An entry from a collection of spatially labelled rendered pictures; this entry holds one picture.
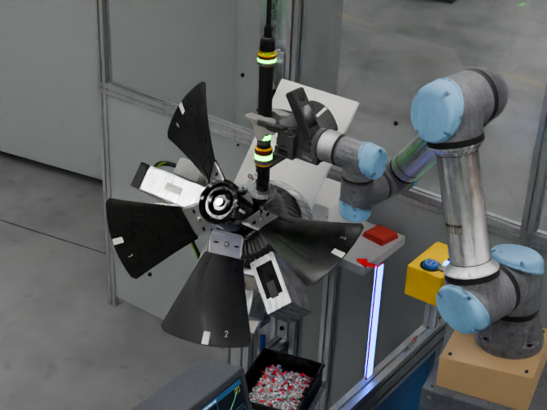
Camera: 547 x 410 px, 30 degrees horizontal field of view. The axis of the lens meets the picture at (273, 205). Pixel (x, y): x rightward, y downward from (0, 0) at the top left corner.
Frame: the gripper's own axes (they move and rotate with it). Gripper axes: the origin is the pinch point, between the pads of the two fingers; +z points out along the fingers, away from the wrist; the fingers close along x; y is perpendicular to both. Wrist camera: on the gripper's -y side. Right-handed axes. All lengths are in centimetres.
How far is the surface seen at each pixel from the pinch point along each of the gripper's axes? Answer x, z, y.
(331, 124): 15.1, -12.2, 4.6
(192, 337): -24, -2, 52
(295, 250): -6.3, -18.2, 28.9
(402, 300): 70, -10, 87
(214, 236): -7.7, 5.5, 33.6
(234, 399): -62, -44, 25
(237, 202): -4.7, 0.9, 23.5
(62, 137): 137, 222, 127
